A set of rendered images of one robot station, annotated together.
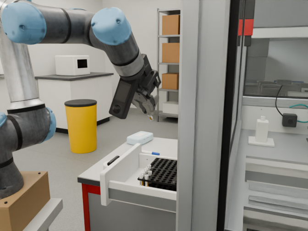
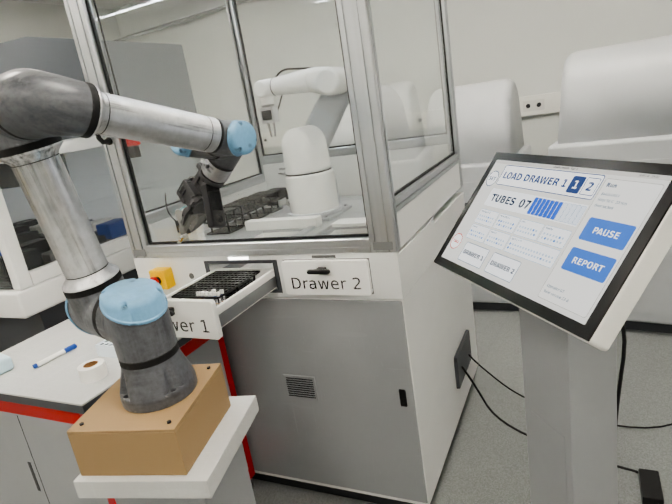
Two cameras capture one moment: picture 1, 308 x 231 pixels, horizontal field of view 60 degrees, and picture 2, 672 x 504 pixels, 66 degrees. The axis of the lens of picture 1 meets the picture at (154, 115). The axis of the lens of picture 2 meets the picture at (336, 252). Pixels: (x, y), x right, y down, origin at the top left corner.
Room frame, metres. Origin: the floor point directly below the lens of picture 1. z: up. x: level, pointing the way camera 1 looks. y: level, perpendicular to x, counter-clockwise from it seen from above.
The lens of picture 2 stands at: (0.23, 1.39, 1.37)
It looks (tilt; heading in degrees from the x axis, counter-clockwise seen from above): 16 degrees down; 277
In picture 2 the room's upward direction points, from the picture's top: 9 degrees counter-clockwise
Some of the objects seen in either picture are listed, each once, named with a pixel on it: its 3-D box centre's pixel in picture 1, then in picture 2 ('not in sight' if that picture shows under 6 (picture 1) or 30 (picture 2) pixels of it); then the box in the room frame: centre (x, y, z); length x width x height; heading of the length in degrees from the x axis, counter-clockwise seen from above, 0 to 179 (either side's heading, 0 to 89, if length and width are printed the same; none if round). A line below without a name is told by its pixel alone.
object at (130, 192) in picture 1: (182, 182); (221, 292); (0.80, -0.09, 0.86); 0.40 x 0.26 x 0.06; 71
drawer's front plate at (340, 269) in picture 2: not in sight; (325, 277); (0.46, -0.09, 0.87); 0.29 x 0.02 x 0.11; 161
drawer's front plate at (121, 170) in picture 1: (123, 170); (175, 318); (0.86, 0.11, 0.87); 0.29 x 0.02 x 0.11; 161
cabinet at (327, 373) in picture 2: not in sight; (334, 340); (0.55, -0.63, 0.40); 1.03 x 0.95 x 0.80; 161
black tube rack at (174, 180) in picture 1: (179, 180); (219, 292); (0.80, -0.08, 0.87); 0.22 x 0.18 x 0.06; 71
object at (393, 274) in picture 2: not in sight; (315, 235); (0.56, -0.64, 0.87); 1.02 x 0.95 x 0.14; 161
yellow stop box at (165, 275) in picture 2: not in sight; (161, 278); (1.07, -0.29, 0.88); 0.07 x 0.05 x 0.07; 161
